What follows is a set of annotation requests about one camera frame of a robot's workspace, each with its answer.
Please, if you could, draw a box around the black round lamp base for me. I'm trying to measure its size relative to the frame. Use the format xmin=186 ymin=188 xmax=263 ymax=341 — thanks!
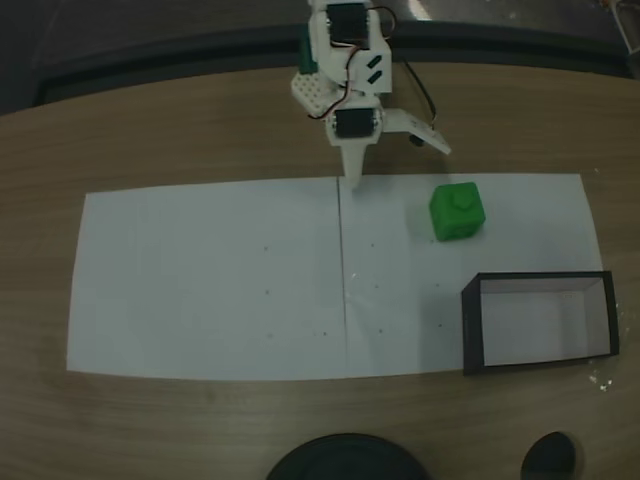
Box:
xmin=264 ymin=432 xmax=432 ymax=480

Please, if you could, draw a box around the white paper sheet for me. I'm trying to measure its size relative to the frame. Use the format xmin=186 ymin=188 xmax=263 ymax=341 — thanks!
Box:
xmin=65 ymin=176 xmax=350 ymax=383
xmin=337 ymin=172 xmax=604 ymax=377

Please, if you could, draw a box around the dark brown cardboard box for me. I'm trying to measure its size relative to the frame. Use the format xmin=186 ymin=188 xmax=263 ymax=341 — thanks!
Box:
xmin=460 ymin=270 xmax=623 ymax=377

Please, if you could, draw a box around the black camera cable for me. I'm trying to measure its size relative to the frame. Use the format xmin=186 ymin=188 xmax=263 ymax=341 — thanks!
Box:
xmin=397 ymin=59 xmax=440 ymax=129

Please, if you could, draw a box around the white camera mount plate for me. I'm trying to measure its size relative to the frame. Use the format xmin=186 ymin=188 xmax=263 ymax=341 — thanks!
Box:
xmin=381 ymin=106 xmax=453 ymax=157

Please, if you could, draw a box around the green cube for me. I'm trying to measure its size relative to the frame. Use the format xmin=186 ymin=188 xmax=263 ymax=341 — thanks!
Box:
xmin=428 ymin=182 xmax=488 ymax=244

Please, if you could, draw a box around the round cable hole in table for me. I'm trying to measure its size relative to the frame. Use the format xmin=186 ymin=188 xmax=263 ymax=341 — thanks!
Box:
xmin=520 ymin=431 xmax=579 ymax=480

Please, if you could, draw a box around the red black servo wire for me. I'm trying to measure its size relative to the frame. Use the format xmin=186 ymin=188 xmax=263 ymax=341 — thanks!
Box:
xmin=305 ymin=47 xmax=370 ymax=122
xmin=368 ymin=4 xmax=400 ymax=41

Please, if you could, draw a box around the green plastic clamp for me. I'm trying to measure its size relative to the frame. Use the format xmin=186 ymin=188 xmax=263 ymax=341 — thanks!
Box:
xmin=298 ymin=36 xmax=320 ymax=77

